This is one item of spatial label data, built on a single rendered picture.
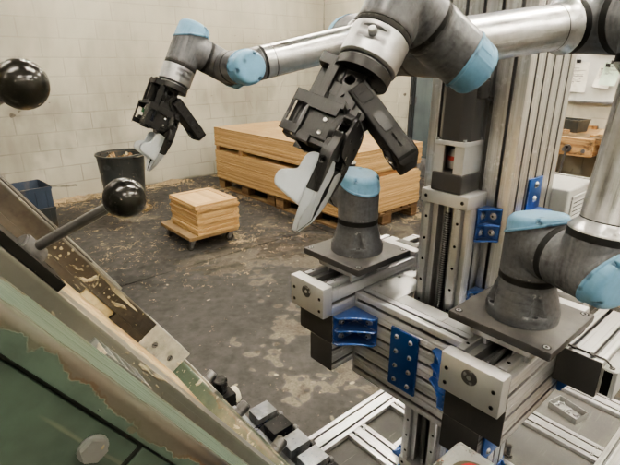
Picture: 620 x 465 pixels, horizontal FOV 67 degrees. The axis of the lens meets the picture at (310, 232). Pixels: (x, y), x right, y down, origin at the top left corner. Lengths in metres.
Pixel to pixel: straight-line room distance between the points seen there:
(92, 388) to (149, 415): 0.04
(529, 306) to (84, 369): 0.92
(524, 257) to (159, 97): 0.87
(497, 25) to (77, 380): 0.76
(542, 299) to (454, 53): 0.59
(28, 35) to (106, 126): 1.20
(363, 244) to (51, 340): 1.12
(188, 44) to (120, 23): 5.22
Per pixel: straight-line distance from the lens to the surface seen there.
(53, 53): 6.15
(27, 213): 0.91
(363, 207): 1.28
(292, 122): 0.55
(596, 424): 2.29
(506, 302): 1.06
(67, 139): 6.21
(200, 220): 4.11
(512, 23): 0.87
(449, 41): 0.64
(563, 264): 0.95
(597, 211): 0.93
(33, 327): 0.23
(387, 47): 0.58
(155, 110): 1.16
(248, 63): 1.08
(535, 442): 2.10
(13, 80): 0.41
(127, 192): 0.44
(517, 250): 1.02
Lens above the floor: 1.56
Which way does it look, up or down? 20 degrees down
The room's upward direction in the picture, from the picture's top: straight up
